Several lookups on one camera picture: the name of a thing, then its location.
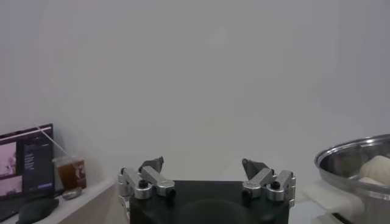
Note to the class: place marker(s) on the clear drinking straw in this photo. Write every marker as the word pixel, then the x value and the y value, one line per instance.
pixel 55 143

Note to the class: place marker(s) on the plastic iced coffee cup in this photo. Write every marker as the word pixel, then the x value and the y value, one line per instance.
pixel 71 175

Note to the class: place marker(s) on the black computer mouse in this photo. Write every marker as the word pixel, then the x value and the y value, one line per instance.
pixel 36 210

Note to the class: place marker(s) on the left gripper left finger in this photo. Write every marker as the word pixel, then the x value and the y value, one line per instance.
pixel 152 178

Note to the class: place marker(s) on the stainless steel steamer basket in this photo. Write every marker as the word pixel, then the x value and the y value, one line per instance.
pixel 338 164

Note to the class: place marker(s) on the white side desk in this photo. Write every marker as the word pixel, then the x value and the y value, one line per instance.
pixel 91 204

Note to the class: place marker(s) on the round silver tin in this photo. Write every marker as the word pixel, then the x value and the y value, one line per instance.
pixel 72 193

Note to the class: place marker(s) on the cream electric cooker base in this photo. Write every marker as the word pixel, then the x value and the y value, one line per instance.
pixel 323 219

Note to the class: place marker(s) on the cream steamed baozi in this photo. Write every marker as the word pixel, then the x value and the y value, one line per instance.
pixel 377 169

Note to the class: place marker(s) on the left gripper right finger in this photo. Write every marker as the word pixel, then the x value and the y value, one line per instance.
pixel 262 179

